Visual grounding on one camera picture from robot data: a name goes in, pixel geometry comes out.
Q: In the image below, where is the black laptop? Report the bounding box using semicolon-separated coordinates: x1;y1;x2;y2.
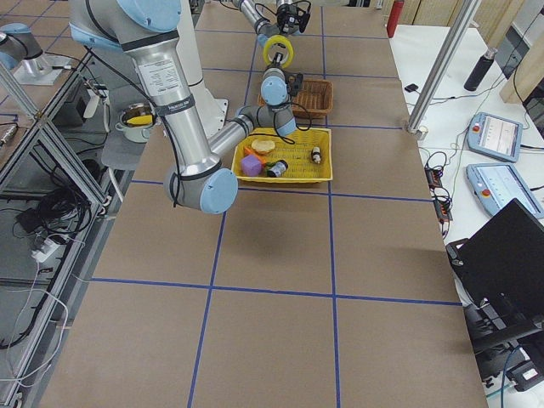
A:
446;199;543;357

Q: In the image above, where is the small black labelled can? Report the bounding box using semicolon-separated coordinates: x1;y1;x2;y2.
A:
266;160;288;178

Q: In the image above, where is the red cylinder bottle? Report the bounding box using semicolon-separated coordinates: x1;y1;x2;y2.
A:
386;0;405;38

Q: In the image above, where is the purple foam block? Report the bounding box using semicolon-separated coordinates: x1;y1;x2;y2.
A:
241;155;263;177

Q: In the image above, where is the teach pendant tablet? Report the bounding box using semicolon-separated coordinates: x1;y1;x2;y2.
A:
466;163;543;219
467;112;524;163

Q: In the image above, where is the toy panda figure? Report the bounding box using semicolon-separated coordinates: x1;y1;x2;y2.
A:
310;146;322;164

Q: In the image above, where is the orange toy carrot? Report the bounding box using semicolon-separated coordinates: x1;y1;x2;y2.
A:
243;146;275;167

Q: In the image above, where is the upper teach pendant tablet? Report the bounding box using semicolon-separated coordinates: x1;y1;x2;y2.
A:
467;112;524;163

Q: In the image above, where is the white pot with corn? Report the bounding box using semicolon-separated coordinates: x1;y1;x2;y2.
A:
115;103;156;144

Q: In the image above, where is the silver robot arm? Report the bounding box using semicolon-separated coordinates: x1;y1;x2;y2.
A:
70;1;297;214
231;0;311;40

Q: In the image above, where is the aluminium frame post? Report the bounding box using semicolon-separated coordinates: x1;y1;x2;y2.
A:
405;0;481;140

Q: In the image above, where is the black water bottle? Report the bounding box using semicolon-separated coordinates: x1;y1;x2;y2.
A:
463;48;497;92

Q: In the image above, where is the small black usb device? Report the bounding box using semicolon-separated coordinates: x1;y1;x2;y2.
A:
404;83;419;93

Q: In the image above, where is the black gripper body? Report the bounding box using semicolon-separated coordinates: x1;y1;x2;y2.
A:
265;62;285;79
276;3;298;32

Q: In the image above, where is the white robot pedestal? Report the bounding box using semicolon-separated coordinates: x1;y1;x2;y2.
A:
177;0;229;139

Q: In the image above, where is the yellow clear tape roll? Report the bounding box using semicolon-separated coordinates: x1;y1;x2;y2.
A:
262;35;294;68

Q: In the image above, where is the yellow plastic basket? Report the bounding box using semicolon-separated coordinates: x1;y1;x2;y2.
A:
231;127;333;184

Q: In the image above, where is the brown wicker basket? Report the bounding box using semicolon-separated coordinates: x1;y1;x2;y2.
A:
258;79;333;120

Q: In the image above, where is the toy bread croissant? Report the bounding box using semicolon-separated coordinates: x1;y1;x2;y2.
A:
251;139;275;156

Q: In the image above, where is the lower teach pendant tablet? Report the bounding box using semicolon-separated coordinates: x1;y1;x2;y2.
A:
466;163;543;219

